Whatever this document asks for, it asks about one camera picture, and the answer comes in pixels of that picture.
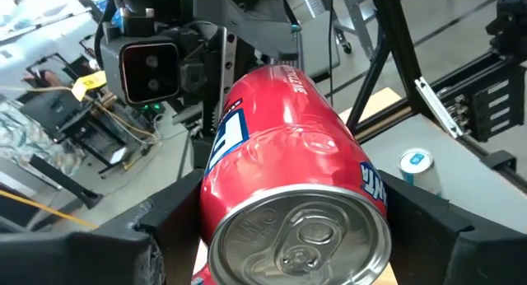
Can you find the crumpled silver foil sheet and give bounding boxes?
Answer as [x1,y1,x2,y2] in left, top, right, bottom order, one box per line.
[0,99,83,175]

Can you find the black aluminium table frame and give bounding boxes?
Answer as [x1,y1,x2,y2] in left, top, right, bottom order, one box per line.
[345,0,527,195]

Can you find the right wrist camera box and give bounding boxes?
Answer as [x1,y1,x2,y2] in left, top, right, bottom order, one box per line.
[100,36,182,107]

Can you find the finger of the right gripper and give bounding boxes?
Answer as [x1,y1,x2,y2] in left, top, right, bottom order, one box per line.
[192,136,215,171]
[192,0,300,62]

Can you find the blue silver Red Bull can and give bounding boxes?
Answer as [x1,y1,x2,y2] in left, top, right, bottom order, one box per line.
[397,147,444,199]

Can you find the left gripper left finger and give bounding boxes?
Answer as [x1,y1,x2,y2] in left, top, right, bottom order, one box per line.
[0,168,206,285]

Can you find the silver rail bracket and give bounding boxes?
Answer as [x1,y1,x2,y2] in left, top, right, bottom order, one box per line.
[413,77,464,140]

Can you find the grey metal cart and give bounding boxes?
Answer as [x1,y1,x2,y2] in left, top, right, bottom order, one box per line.
[298,0,366,80]

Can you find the person's hand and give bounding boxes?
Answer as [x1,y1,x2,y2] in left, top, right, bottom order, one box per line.
[22,69,63,87]

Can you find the yellow cable tag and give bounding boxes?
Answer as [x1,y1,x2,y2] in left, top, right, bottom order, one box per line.
[72,70,107,101]

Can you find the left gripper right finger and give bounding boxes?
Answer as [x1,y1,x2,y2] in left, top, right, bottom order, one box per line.
[377,171,527,285]

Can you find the yellow extension cable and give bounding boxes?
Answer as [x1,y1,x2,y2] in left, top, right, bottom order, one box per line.
[0,189,99,230]

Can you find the black metal stand leg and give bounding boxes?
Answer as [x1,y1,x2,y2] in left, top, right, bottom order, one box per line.
[27,153,104,210]

